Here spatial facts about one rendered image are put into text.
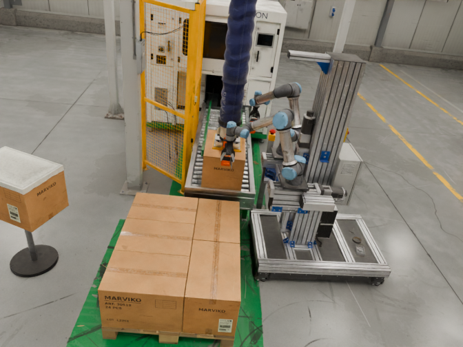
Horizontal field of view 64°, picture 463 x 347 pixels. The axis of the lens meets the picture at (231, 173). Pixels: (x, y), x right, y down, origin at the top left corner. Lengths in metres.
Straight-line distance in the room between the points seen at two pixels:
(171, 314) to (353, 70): 2.23
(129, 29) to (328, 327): 3.24
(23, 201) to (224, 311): 1.66
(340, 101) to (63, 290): 2.78
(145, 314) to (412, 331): 2.27
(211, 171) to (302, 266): 1.23
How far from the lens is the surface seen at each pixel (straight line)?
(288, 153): 2.88
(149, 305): 2.87
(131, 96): 4.11
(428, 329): 3.92
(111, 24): 6.21
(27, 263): 3.91
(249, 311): 3.43
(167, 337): 3.13
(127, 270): 2.94
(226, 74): 3.45
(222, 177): 3.63
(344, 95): 3.07
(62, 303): 3.54
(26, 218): 3.22
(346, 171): 3.34
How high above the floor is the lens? 2.66
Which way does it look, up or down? 31 degrees down
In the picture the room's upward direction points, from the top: 7 degrees clockwise
